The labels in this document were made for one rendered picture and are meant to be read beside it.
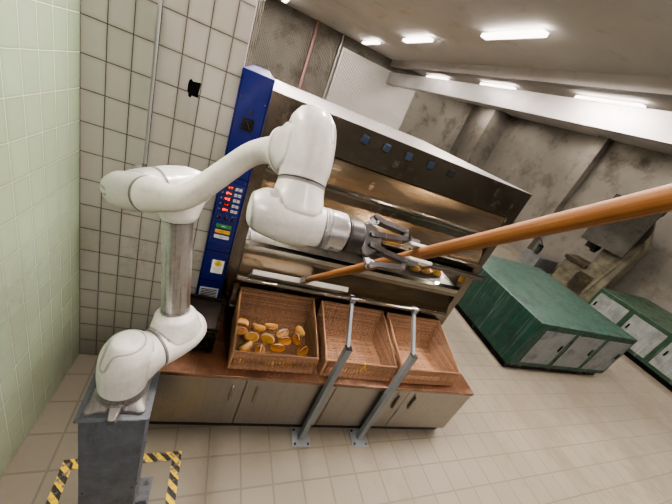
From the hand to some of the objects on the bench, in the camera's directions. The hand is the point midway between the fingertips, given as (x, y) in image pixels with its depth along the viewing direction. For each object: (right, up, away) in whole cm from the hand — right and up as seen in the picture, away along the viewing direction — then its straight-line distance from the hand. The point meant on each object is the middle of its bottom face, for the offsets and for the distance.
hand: (418, 253), depth 76 cm
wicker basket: (+42, -90, +181) cm, 207 cm away
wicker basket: (-66, -64, +141) cm, 168 cm away
